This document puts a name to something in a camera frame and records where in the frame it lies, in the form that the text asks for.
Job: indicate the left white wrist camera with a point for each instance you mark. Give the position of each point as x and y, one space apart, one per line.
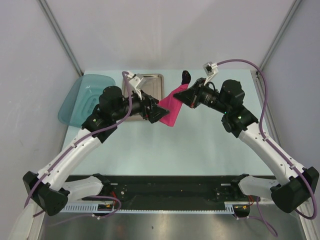
136 81

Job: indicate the teal plastic container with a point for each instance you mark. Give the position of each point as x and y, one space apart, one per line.
82 99

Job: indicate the aluminium corner post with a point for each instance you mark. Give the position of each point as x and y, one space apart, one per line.
49 15
296 4

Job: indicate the pink paper napkin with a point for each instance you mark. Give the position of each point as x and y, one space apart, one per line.
173 105

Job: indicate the white cable duct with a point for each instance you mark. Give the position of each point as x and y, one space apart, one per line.
105 208

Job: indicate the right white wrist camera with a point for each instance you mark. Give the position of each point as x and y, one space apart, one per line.
211 70

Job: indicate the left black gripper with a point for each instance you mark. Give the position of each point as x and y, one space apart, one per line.
155 113

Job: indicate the right aluminium corner post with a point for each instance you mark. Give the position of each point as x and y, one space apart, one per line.
296 4

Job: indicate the left aluminium corner post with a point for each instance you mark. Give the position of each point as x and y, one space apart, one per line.
49 15

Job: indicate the steel tray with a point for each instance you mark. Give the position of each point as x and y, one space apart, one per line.
153 85

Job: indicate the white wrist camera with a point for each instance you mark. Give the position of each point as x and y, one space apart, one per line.
136 81
211 70

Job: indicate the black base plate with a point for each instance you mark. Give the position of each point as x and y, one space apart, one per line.
176 190

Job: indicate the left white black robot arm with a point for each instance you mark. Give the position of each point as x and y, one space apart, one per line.
48 187

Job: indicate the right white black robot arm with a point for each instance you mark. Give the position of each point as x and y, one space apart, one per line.
293 183

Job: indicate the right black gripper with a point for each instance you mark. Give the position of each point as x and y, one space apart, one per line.
192 96

